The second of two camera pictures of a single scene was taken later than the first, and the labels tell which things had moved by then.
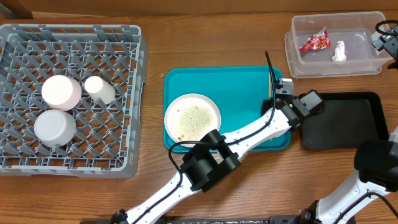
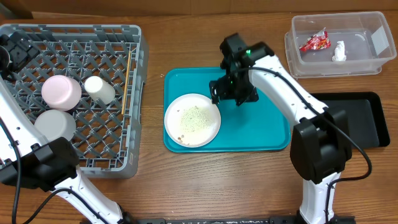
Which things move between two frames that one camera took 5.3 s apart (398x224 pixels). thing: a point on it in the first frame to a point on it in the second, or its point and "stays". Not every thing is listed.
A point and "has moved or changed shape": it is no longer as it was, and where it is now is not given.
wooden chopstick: (270, 95) has moved or changed shape
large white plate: (191, 117) stays
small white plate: (61, 93) stays
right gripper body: (389, 45) to (232, 92)
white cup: (96, 88) stays
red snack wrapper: (318, 42) stays
